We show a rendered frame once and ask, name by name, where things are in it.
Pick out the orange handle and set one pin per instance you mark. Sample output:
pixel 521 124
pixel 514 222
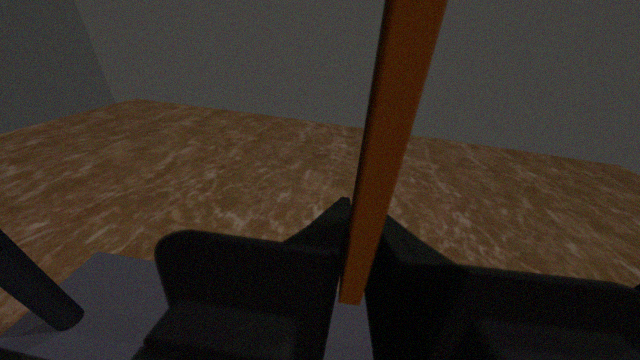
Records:
pixel 408 35

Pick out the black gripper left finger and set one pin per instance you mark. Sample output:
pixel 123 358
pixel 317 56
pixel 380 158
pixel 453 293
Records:
pixel 297 277

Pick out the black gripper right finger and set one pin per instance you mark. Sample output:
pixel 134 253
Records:
pixel 419 302

